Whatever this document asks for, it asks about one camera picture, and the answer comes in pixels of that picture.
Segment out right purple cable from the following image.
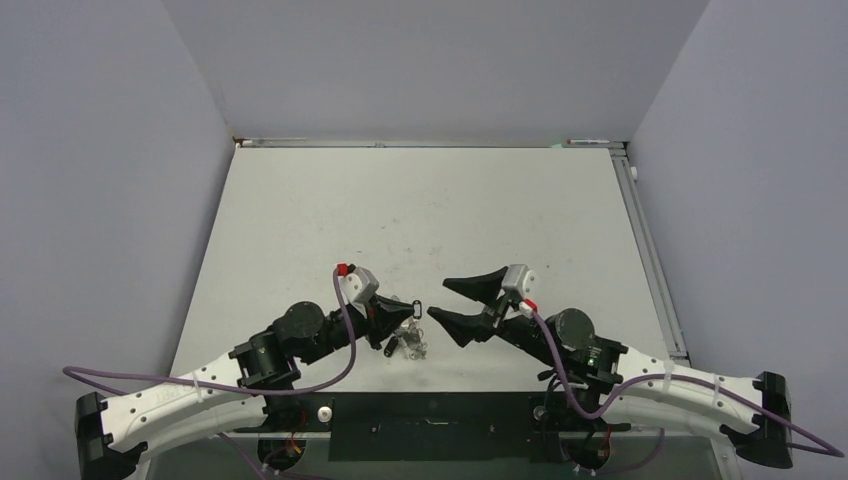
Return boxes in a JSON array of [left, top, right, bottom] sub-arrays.
[[529, 311, 845, 460]]

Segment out keys with black tags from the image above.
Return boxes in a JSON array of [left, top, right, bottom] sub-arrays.
[[383, 336, 401, 358]]

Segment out aluminium rail frame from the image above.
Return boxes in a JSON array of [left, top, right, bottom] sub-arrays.
[[609, 143, 690, 363]]

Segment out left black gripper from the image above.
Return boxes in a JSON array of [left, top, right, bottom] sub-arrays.
[[300, 292, 414, 365]]

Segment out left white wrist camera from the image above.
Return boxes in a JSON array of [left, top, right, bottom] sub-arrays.
[[336, 263, 380, 305]]

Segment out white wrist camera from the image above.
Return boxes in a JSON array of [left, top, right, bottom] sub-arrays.
[[336, 263, 380, 305], [501, 264, 538, 318]]

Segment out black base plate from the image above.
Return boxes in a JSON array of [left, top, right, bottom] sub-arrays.
[[253, 392, 629, 469]]

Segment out red white marker pen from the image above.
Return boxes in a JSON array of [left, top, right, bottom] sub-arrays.
[[566, 139, 613, 147]]

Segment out purple cable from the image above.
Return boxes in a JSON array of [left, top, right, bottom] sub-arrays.
[[62, 268, 359, 480], [529, 311, 845, 460]]

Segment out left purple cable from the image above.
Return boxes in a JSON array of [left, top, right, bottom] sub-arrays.
[[62, 268, 359, 480]]

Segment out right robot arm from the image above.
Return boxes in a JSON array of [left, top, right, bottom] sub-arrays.
[[427, 264, 793, 469]]

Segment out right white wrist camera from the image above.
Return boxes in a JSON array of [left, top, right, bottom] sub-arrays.
[[501, 264, 538, 318]]

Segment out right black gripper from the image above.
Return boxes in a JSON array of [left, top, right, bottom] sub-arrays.
[[428, 268, 561, 365]]

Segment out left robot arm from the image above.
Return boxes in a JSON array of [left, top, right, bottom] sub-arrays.
[[75, 295, 422, 479]]

